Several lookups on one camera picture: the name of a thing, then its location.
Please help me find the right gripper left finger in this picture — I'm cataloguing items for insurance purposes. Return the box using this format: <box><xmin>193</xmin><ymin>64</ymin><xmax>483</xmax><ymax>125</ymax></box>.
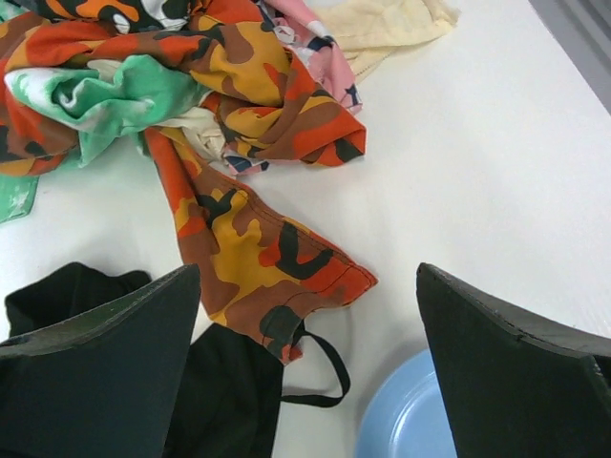
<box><xmin>1</xmin><ymin>262</ymin><xmax>200</xmax><ymax>457</ymax></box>

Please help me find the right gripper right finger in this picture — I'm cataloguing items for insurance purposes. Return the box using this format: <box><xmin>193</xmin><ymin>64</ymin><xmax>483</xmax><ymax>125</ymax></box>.
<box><xmin>416</xmin><ymin>263</ymin><xmax>610</xmax><ymax>457</ymax></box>

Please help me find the orange yellow brown camouflage cloth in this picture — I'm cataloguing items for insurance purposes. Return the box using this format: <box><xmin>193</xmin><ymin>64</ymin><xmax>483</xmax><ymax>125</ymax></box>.
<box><xmin>1</xmin><ymin>1</ymin><xmax>375</xmax><ymax>363</ymax></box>

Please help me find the black orange white camouflage cloth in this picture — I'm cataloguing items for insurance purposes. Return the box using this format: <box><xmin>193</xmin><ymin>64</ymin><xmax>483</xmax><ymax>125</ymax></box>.
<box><xmin>15</xmin><ymin>0</ymin><xmax>263</xmax><ymax>34</ymax></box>

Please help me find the green white tie-dye cloth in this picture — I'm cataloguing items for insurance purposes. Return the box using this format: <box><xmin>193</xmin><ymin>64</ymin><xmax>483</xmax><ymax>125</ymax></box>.
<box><xmin>1</xmin><ymin>54</ymin><xmax>209</xmax><ymax>221</ymax></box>

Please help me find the cream beige cloth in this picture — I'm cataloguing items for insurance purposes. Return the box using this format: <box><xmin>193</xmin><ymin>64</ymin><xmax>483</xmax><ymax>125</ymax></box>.
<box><xmin>146</xmin><ymin>1</ymin><xmax>457</xmax><ymax>169</ymax></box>

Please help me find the pink patterned cloth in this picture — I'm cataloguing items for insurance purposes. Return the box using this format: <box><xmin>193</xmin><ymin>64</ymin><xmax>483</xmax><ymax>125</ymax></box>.
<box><xmin>209</xmin><ymin>1</ymin><xmax>366</xmax><ymax>175</ymax></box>

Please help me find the light blue plate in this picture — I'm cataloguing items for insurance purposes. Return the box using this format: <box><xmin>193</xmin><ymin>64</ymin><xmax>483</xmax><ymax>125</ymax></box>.
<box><xmin>354</xmin><ymin>349</ymin><xmax>457</xmax><ymax>458</ymax></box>

